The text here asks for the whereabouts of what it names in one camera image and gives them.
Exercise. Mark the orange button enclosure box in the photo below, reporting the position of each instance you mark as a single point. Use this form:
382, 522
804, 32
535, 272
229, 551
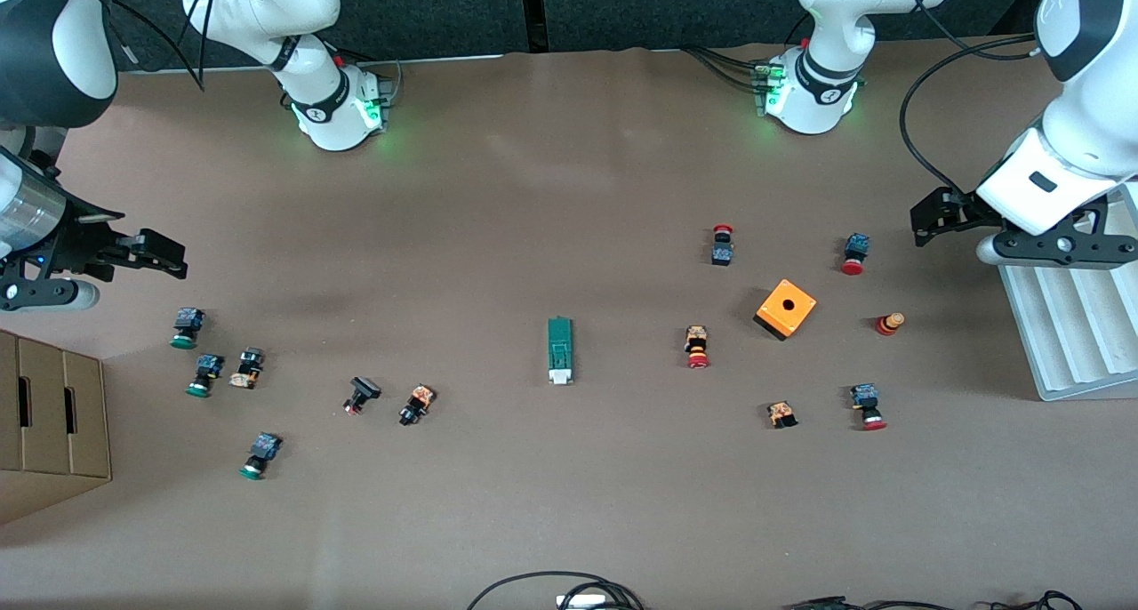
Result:
787, 308

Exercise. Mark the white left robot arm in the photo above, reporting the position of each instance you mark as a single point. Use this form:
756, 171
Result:
827, 23

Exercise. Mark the black flat-head button red terminals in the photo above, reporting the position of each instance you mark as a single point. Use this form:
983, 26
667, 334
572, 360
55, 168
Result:
363, 391

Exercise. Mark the red tan knob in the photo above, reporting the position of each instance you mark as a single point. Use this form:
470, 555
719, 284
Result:
889, 324

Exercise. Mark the red emergency stop button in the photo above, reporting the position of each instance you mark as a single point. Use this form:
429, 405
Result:
722, 250

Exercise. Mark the red button orange block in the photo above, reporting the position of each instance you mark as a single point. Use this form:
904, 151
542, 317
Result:
697, 348

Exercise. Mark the brown cardboard box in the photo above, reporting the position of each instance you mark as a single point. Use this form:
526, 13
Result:
53, 414

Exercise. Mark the green load switch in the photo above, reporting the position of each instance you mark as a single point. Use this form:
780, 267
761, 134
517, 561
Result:
560, 348

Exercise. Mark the black switch clear contact block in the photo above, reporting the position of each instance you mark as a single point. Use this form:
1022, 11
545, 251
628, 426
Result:
247, 367

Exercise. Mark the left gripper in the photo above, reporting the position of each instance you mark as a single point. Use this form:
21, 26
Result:
958, 212

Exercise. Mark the black switch orange contact block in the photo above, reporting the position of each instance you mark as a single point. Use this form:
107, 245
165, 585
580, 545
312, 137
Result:
417, 405

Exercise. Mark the white plug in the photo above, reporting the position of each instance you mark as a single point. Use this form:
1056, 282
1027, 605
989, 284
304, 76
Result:
582, 601

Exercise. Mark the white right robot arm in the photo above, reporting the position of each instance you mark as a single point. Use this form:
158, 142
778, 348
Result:
267, 14

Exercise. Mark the white ridged tray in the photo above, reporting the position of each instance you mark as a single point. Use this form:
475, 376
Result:
1067, 334

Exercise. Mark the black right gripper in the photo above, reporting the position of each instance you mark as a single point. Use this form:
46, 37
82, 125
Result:
82, 236

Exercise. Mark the green mushroom push button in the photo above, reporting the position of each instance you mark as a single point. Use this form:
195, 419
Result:
206, 372
261, 452
188, 324

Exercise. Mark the red mushroom button blue block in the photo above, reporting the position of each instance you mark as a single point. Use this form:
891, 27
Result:
867, 404
855, 250

